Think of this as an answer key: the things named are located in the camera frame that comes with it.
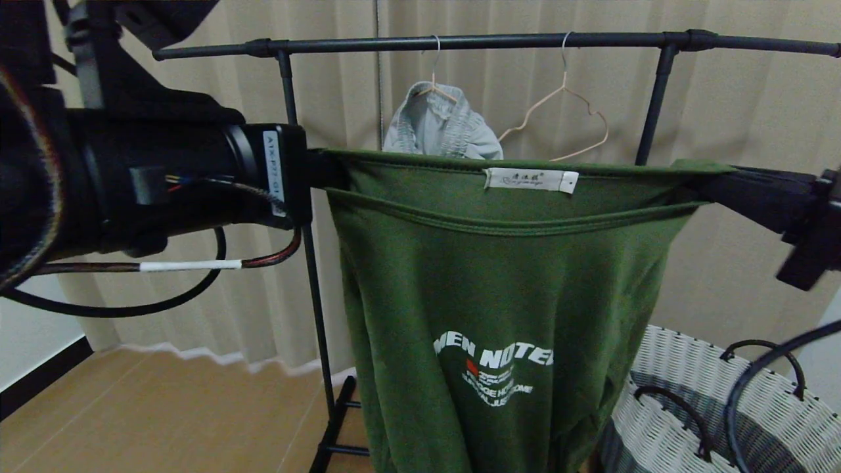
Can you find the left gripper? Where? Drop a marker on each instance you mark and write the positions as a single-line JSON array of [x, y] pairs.
[[184, 177]]

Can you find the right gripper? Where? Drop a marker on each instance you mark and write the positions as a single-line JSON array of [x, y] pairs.
[[821, 243]]

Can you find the pale grey shorts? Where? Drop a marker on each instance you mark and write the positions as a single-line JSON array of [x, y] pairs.
[[440, 128]]

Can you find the pink clothes hanger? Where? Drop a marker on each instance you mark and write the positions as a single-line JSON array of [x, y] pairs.
[[564, 72], [435, 66]]

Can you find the green garment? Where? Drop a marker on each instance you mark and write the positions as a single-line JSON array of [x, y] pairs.
[[493, 276]]

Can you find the white laundry basket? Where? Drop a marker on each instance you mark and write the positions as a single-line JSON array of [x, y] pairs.
[[663, 368]]

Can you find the black clothes rack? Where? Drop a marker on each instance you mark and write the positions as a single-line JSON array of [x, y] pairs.
[[493, 43]]

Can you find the beige curtain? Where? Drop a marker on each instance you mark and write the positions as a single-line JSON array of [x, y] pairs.
[[736, 98]]

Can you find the silver curtain wand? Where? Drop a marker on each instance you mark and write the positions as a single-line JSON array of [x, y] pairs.
[[379, 79]]

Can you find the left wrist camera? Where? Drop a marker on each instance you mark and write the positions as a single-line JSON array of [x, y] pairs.
[[164, 16]]

